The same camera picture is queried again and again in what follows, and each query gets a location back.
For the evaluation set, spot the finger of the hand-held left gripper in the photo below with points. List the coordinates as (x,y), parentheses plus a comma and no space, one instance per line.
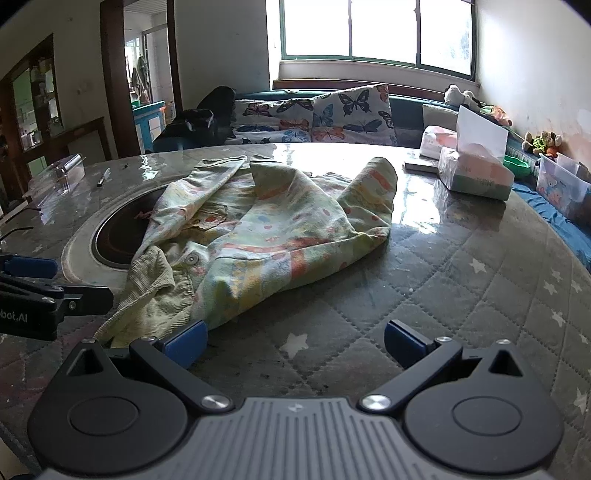
(32,266)
(87,300)

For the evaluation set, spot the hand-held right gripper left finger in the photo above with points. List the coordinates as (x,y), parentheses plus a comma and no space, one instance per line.
(187,344)

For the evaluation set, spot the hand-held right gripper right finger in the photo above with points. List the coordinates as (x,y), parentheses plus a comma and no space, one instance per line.
(402,344)

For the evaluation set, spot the green printed jacket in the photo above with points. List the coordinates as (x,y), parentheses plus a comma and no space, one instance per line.
(258,240)

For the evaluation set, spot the hanging clothes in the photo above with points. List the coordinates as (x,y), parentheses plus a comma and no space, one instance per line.
(140,78)

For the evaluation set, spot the eyeglasses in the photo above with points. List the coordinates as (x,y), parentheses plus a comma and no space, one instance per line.
(18,228)

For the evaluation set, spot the round black induction cooktop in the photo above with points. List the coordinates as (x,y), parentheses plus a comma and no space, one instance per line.
(115,240)

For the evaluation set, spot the clear plastic holder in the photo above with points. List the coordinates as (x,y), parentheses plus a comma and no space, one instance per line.
(64,175)

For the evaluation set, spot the black pen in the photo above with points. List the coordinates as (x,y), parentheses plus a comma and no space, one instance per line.
(103,177)

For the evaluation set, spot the wooden side table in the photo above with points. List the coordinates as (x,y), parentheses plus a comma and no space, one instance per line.
(85,138)

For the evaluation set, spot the wooden glass display cabinet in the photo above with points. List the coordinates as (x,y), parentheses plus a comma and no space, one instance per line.
(27,106)

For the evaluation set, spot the flat grey book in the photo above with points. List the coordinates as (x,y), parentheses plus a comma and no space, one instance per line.
(420,166)

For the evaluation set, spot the blue cabinet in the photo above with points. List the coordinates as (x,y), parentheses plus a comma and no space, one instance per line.
(148,127)

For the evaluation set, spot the tissue box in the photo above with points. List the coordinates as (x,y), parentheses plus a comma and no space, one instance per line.
(475,173)

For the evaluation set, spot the white pink tissue packet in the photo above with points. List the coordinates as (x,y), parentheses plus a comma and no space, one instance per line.
(436,141)

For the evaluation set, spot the green bowl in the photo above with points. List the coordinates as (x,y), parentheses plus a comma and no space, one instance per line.
(517,167)

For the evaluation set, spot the black bag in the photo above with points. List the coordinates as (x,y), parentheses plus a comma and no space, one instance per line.
(207,120)

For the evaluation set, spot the clear plastic storage box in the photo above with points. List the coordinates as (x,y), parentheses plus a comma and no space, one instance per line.
(563,187)

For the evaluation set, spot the grey cushion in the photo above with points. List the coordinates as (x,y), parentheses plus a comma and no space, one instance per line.
(438,115)

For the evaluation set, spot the large butterfly print pillow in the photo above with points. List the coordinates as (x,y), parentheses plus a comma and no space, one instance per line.
(355,115)

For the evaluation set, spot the small brown plush toys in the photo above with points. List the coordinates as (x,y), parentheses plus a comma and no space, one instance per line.
(542,143)

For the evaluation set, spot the orange green plush toy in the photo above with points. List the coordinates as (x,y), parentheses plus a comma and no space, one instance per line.
(497,115)

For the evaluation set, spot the grey white plush toy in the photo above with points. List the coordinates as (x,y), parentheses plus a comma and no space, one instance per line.
(459,96)

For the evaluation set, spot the green framed window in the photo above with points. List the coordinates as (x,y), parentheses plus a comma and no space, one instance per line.
(369,27)

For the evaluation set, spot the dark wooden door frame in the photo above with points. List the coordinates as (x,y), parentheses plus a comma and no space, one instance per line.
(113,78)

